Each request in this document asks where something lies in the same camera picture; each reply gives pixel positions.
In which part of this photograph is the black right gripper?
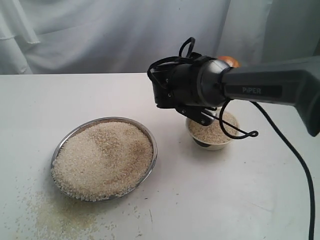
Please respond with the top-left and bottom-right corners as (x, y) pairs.
(147, 52), (203, 110)

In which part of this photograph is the brown wooden cup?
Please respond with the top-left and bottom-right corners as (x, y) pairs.
(217, 56), (241, 68)

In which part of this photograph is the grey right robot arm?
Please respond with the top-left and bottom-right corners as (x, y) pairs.
(147, 53), (320, 136)

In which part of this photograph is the rice in cream bowl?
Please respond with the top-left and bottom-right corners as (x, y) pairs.
(186, 112), (239, 145)

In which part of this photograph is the cream ceramic bowl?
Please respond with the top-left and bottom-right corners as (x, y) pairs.
(185, 118), (233, 151)

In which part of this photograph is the round steel rice tray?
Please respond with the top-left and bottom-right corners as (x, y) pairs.
(50, 115), (158, 203)

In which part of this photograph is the rice heap in tray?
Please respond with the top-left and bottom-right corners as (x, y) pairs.
(51, 120), (154, 201)

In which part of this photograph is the spilled rice on table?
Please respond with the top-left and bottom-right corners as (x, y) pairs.
(0, 174), (191, 240)

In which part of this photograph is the white cloth backdrop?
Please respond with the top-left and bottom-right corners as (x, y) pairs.
(0, 0), (320, 75)

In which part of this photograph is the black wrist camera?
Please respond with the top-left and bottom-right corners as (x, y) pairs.
(175, 105), (217, 126)

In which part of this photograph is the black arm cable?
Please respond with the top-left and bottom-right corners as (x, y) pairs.
(146, 37), (315, 240)

